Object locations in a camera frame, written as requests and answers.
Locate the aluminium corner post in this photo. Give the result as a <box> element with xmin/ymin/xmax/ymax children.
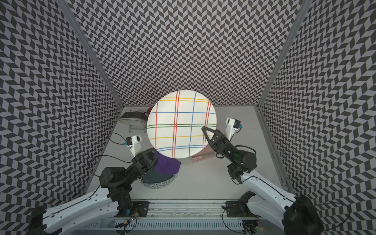
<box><xmin>56</xmin><ymin>0</ymin><xmax>124</xmax><ymax>110</ymax></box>
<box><xmin>257</xmin><ymin>0</ymin><xmax>313</xmax><ymax>109</ymax></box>

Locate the dark teal plate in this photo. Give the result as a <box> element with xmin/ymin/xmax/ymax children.
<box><xmin>142</xmin><ymin>169</ymin><xmax>173</xmax><ymax>184</ymax></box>

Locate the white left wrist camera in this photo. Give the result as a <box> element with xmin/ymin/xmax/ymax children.
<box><xmin>126</xmin><ymin>135</ymin><xmax>142</xmax><ymax>157</ymax></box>

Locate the chrome wire plate stand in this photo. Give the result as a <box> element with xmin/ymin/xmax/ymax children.
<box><xmin>128</xmin><ymin>125</ymin><xmax>147</xmax><ymax>133</ymax></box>

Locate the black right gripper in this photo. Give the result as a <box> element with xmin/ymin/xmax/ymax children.
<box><xmin>202</xmin><ymin>125</ymin><xmax>238</xmax><ymax>164</ymax></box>

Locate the aluminium corner post left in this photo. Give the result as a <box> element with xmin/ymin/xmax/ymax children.
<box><xmin>56</xmin><ymin>0</ymin><xmax>124</xmax><ymax>110</ymax></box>

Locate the grey plate behind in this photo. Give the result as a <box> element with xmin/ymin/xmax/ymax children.
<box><xmin>121</xmin><ymin>111</ymin><xmax>147</xmax><ymax>119</ymax></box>

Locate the plaid striped white plate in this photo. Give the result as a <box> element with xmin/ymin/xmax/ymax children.
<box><xmin>146</xmin><ymin>90</ymin><xmax>217</xmax><ymax>159</ymax></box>

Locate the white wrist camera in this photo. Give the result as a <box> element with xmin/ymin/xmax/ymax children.
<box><xmin>224</xmin><ymin>117</ymin><xmax>242</xmax><ymax>141</ymax></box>
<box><xmin>126</xmin><ymin>135</ymin><xmax>142</xmax><ymax>157</ymax></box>

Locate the colourful squiggle pattern plate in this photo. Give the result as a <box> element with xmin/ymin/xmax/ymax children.
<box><xmin>141</xmin><ymin>174</ymin><xmax>178</xmax><ymax>189</ymax></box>

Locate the red plastic cup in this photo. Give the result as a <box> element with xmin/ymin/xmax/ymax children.
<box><xmin>147</xmin><ymin>107</ymin><xmax>153</xmax><ymax>115</ymax></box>

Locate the pink perforated plastic basket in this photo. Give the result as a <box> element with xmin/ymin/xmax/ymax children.
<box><xmin>191</xmin><ymin>145</ymin><xmax>216</xmax><ymax>163</ymax></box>

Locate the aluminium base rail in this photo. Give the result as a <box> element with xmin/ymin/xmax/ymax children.
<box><xmin>74</xmin><ymin>199</ymin><xmax>285</xmax><ymax>235</ymax></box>

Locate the purple cloth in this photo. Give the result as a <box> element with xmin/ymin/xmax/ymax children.
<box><xmin>154</xmin><ymin>151</ymin><xmax>181</xmax><ymax>175</ymax></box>

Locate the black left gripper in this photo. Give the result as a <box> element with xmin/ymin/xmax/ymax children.
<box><xmin>123</xmin><ymin>145</ymin><xmax>164</xmax><ymax>186</ymax></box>

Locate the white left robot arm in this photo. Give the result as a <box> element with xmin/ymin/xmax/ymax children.
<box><xmin>27</xmin><ymin>148</ymin><xmax>157</xmax><ymax>235</ymax></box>

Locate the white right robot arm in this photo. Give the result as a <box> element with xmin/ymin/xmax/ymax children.
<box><xmin>201</xmin><ymin>127</ymin><xmax>324</xmax><ymax>235</ymax></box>

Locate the cream floral plate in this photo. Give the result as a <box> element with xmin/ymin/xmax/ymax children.
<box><xmin>119</xmin><ymin>117</ymin><xmax>147</xmax><ymax>126</ymax></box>

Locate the aluminium corner post right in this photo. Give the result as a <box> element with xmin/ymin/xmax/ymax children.
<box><xmin>257</xmin><ymin>0</ymin><xmax>313</xmax><ymax>109</ymax></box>

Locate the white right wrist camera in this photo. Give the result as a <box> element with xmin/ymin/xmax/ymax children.
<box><xmin>224</xmin><ymin>117</ymin><xmax>242</xmax><ymax>141</ymax></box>

